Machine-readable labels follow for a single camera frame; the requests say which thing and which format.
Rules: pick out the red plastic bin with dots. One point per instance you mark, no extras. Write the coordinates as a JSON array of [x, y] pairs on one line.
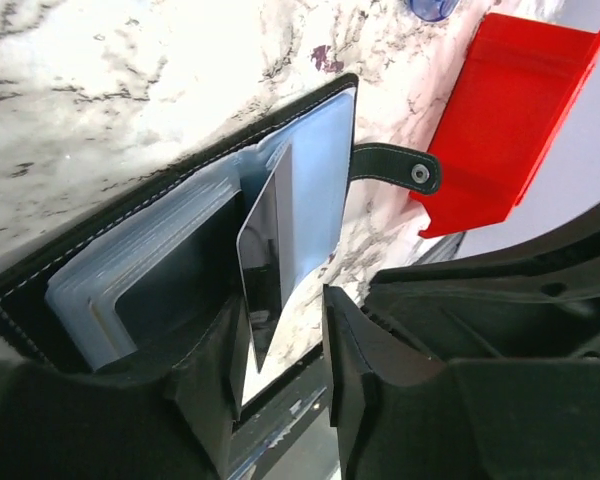
[[518, 84]]

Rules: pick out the dark credit card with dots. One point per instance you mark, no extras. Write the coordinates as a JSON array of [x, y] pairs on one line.
[[193, 276]]

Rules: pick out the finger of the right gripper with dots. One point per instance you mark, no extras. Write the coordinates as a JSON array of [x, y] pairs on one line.
[[537, 299]]

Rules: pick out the blue red screwdriver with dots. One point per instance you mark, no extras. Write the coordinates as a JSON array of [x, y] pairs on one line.
[[432, 10]]

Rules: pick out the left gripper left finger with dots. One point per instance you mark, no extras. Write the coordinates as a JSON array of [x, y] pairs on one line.
[[163, 412]]

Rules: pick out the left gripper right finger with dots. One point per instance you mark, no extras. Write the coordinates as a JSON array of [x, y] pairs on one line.
[[401, 415]]

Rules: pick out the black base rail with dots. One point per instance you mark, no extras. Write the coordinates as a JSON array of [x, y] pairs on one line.
[[284, 431]]

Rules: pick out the black card holder wallet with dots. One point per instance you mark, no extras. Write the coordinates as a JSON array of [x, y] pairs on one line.
[[57, 304]]

